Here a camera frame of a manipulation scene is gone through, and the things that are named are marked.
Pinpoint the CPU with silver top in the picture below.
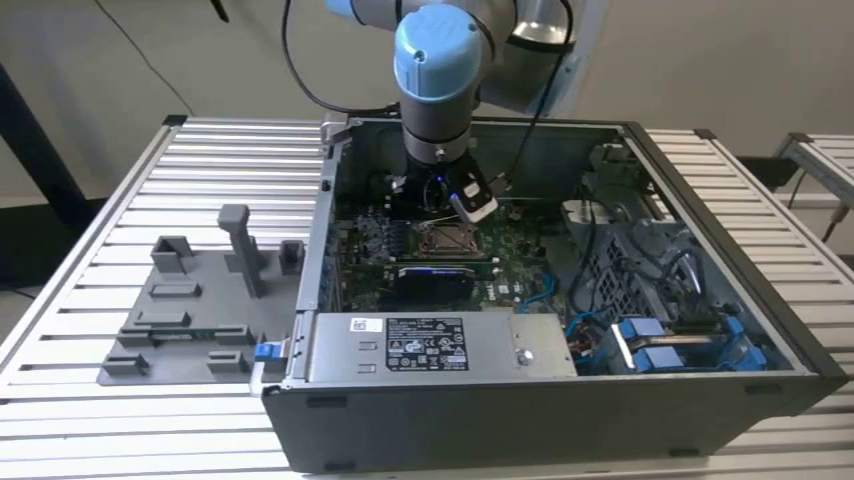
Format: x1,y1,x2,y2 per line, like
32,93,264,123
425,228,471,250

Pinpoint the CPU socket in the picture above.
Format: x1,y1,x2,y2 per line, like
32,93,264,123
407,219,487,260

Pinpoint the black graphics card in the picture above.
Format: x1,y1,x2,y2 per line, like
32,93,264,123
345,262,499,307

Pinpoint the green motherboard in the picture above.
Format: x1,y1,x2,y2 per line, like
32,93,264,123
331,198,569,315

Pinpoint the silver power supply unit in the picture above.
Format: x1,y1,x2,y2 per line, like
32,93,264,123
285,312,579,384

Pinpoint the grey plastic parts rack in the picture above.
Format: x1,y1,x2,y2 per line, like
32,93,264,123
96,203,308,387

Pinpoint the blue disk carrier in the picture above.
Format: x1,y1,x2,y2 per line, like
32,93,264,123
630,344,768,374
612,315,748,347

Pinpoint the dark grey PC case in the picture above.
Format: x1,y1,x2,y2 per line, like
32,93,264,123
249,112,850,474

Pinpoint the metal slat table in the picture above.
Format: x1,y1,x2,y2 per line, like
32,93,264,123
772,132,854,207

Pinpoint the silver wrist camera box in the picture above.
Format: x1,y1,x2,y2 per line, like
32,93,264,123
447,172,501,224

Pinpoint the blue wire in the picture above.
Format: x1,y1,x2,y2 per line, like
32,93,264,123
519,272,559,309

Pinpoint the black cable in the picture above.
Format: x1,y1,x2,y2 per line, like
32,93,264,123
499,0,573,181
277,0,403,112

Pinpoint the black desk frame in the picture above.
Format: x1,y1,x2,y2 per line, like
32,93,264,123
0,63,94,291

